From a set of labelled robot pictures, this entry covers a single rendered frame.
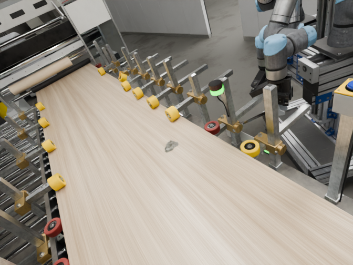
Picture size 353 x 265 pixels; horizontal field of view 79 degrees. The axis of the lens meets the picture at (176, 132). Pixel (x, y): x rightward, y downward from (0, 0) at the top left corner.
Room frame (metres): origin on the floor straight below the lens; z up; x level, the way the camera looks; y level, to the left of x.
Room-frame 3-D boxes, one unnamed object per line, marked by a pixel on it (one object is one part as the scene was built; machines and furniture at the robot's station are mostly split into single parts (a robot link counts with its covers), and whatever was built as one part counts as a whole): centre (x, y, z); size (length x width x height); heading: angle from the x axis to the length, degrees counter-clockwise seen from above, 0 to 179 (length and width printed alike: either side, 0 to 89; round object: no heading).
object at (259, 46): (1.02, -0.59, 1.12); 0.09 x 0.08 x 0.11; 144
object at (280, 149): (0.65, -0.37, 0.84); 0.14 x 0.06 x 0.05; 20
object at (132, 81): (1.86, 0.00, 0.95); 0.50 x 0.04 x 0.04; 110
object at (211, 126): (0.87, -0.18, 0.85); 0.08 x 0.08 x 0.11
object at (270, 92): (0.63, -0.38, 0.92); 0.04 x 0.04 x 0.48; 20
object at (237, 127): (0.88, -0.28, 0.84); 0.14 x 0.06 x 0.05; 20
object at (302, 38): (0.72, -0.55, 1.24); 0.11 x 0.11 x 0.08; 6
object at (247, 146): (0.63, -0.27, 0.85); 0.08 x 0.08 x 0.11
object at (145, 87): (1.63, -0.08, 0.95); 0.50 x 0.04 x 0.04; 110
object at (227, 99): (0.86, -0.29, 0.90); 0.04 x 0.04 x 0.48; 20
